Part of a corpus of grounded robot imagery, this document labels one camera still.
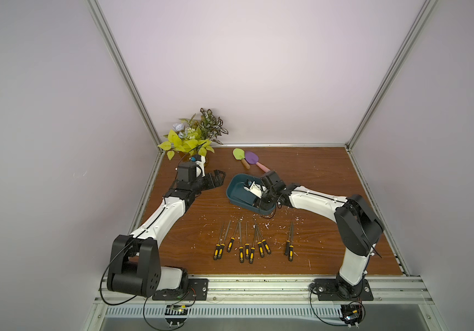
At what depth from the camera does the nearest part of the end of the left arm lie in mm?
669

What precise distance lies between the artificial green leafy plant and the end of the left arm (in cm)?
19

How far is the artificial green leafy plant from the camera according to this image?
0.93 meters
